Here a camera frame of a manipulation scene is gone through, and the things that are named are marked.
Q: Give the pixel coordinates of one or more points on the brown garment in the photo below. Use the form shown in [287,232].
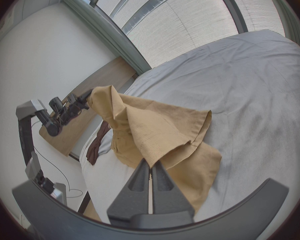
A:
[95,149]

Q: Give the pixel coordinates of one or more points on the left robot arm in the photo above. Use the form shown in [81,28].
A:
[27,107]

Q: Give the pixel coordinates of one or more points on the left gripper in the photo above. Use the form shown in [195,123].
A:
[81,104]

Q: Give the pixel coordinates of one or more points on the window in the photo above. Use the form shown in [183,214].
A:
[177,16]

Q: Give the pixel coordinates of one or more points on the pale grey garment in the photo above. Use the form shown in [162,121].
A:
[106,144]

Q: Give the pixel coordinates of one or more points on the tan shorts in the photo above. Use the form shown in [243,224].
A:
[165,124]

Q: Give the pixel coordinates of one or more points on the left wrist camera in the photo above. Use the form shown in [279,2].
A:
[71,99]

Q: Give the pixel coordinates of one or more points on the bed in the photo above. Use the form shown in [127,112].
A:
[240,96]

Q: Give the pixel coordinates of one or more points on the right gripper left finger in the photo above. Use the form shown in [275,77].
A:
[135,191]

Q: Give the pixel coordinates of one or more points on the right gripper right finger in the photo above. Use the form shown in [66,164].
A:
[167,191]

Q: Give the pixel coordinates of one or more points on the grey-green curtain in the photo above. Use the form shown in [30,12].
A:
[290,19]
[110,34]

